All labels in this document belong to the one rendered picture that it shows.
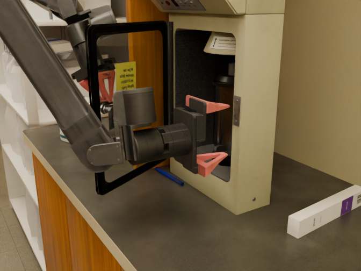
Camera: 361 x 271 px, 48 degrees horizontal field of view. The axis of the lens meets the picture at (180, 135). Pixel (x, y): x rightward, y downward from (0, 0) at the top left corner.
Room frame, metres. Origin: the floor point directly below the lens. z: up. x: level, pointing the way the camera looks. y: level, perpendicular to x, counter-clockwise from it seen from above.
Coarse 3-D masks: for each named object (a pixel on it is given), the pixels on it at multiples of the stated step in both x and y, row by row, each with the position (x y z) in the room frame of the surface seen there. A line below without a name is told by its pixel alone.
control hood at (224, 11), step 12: (204, 0) 0.91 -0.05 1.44; (216, 0) 0.87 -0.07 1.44; (228, 0) 0.85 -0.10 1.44; (240, 0) 0.86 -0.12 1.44; (180, 12) 1.05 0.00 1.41; (192, 12) 1.00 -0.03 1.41; (204, 12) 0.95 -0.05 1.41; (216, 12) 0.91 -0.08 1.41; (228, 12) 0.88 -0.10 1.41; (240, 12) 0.87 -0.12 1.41
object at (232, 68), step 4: (232, 64) 1.04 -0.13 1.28; (228, 68) 1.05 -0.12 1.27; (232, 68) 1.04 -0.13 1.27; (228, 72) 1.05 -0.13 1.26; (232, 72) 1.04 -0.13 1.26; (220, 76) 1.03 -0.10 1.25; (224, 76) 1.02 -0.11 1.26; (228, 76) 1.02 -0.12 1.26; (232, 76) 1.02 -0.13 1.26; (216, 80) 1.04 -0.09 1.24; (220, 80) 1.02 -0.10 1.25; (224, 80) 1.02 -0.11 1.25; (228, 80) 1.01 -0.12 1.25; (232, 80) 1.01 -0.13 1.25
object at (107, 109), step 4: (108, 104) 0.91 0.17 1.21; (112, 104) 0.90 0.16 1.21; (104, 108) 0.90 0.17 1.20; (108, 108) 0.89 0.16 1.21; (112, 108) 0.90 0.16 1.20; (108, 112) 0.89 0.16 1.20; (112, 112) 0.89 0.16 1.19; (112, 116) 0.90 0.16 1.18; (112, 120) 0.90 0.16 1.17; (112, 124) 0.90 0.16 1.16; (112, 128) 0.90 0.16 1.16
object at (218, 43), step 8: (216, 32) 1.01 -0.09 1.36; (224, 32) 0.99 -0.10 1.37; (208, 40) 1.04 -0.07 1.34; (216, 40) 1.00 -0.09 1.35; (224, 40) 0.98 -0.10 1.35; (232, 40) 0.97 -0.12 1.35; (208, 48) 1.01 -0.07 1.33; (216, 48) 0.99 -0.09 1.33; (224, 48) 0.97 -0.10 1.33; (232, 48) 0.97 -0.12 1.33
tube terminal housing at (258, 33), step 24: (264, 0) 0.90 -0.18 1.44; (192, 24) 1.04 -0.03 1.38; (216, 24) 0.96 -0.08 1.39; (240, 24) 0.89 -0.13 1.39; (264, 24) 0.90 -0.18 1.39; (240, 48) 0.88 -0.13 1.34; (264, 48) 0.90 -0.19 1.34; (240, 72) 0.88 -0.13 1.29; (264, 72) 0.91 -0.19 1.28; (240, 96) 0.88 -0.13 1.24; (264, 96) 0.91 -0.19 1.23; (240, 120) 0.87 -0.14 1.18; (264, 120) 0.91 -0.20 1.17; (240, 144) 0.87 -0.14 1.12; (264, 144) 0.91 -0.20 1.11; (240, 168) 0.88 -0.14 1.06; (264, 168) 0.92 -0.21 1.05; (216, 192) 0.94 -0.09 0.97; (240, 192) 0.88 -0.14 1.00; (264, 192) 0.92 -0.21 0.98
